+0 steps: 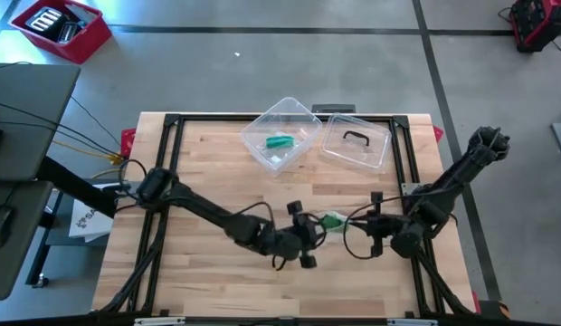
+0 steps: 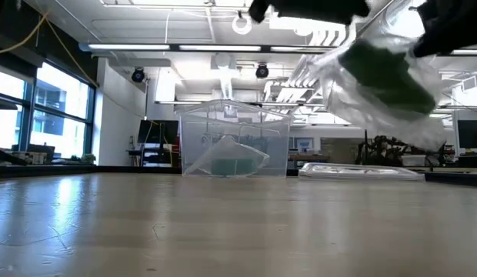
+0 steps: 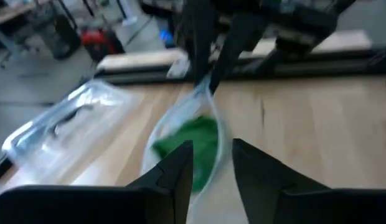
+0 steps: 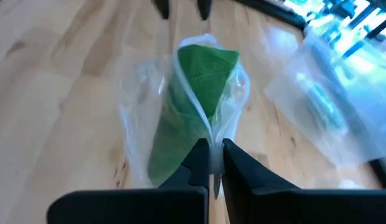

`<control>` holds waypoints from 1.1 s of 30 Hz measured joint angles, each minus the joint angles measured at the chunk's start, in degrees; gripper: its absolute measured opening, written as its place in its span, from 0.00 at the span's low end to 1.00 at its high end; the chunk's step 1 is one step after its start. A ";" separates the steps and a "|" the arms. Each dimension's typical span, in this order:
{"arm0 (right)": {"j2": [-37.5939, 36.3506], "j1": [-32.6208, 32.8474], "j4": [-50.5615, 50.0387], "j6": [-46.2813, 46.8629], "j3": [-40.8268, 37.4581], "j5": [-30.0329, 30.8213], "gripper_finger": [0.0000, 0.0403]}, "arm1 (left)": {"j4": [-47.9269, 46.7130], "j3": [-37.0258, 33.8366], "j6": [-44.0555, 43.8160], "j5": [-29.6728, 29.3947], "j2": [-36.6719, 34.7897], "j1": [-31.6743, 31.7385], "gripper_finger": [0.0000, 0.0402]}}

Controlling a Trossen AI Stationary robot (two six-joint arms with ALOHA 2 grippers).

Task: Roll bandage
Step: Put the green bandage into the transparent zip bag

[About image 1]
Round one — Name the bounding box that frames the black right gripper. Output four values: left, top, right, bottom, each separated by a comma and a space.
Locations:
347, 191, 402, 259

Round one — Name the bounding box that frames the black floor cable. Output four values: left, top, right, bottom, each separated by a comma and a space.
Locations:
70, 94, 123, 147

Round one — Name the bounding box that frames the black computer mouse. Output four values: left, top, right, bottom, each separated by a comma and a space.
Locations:
0, 204, 14, 249

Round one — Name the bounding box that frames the clear plastic zip bag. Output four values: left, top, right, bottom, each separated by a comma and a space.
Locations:
314, 208, 353, 248
255, 129, 311, 167

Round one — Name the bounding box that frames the red and black equipment case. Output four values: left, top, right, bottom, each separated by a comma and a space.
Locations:
509, 0, 561, 54

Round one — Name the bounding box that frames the white metal bracket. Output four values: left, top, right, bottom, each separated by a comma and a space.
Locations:
134, 316, 186, 326
387, 318, 439, 326

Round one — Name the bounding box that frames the white printed sheet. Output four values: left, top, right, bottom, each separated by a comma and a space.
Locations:
68, 198, 115, 244

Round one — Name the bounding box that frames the black desk support beam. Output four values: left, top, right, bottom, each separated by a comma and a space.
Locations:
35, 156, 119, 218

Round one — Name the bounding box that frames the teal green elastic bandage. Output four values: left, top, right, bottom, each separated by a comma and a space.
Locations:
265, 134, 294, 149

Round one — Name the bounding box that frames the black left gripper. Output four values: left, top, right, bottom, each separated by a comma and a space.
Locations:
287, 200, 328, 269

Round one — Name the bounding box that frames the clear plastic storage box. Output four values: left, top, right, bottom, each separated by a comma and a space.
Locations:
239, 96, 324, 178

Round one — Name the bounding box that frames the dark green elastic bandage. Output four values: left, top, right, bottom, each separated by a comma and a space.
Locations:
319, 214, 347, 233

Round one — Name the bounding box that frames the black desk cable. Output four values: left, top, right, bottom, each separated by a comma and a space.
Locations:
0, 101, 119, 155
0, 120, 114, 158

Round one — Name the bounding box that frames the dark desk leg with caster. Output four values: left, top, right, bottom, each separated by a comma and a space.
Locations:
25, 192, 60, 290

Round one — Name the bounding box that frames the clear lid with black handle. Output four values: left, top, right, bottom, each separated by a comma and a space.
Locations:
317, 111, 393, 175

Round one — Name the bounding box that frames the red plastic crate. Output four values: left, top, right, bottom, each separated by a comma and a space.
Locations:
11, 0, 113, 64

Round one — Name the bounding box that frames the grey sheet in crate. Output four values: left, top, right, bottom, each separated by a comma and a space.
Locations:
65, 3, 99, 24

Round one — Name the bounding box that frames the yellow cable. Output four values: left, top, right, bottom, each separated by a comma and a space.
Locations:
52, 139, 128, 180

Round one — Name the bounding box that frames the black device with white stripes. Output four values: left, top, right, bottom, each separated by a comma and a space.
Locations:
25, 6, 64, 34

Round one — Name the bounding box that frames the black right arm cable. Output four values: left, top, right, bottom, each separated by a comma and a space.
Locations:
342, 197, 420, 262

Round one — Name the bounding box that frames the black and silver device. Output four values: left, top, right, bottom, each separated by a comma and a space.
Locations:
57, 21, 85, 45

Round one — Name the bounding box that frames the grey desk top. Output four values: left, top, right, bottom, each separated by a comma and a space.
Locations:
0, 180, 54, 301
0, 62, 81, 182

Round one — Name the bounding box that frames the black aluminium table frame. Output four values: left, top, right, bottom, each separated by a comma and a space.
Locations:
92, 112, 476, 318

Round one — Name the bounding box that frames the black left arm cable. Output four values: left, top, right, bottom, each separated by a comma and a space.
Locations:
234, 201, 277, 227

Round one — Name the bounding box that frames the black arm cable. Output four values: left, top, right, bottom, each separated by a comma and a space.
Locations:
234, 201, 277, 227
342, 197, 420, 262

